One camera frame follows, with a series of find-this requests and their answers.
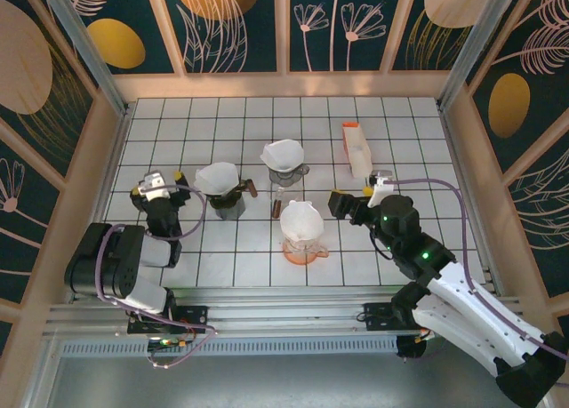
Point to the white paper coffee filter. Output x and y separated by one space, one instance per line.
282 154
218 177
300 221

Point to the olive green dripper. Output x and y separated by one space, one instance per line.
222 200

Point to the smoke grey plastic dripper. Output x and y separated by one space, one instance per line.
284 177

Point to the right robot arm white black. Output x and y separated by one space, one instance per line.
467 310

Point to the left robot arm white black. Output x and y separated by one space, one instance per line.
151 250

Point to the orange-topped filter holder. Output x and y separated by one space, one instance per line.
360 159

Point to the grey metal sheet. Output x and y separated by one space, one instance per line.
289 381

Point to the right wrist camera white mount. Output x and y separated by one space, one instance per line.
381 188

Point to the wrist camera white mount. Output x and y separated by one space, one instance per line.
153 181
381 188

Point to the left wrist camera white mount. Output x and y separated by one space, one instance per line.
153 181

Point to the aluminium side rail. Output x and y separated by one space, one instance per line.
114 159
456 159

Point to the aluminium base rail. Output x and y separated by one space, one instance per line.
289 312

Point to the aluminium corner post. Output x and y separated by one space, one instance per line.
478 43
84 48

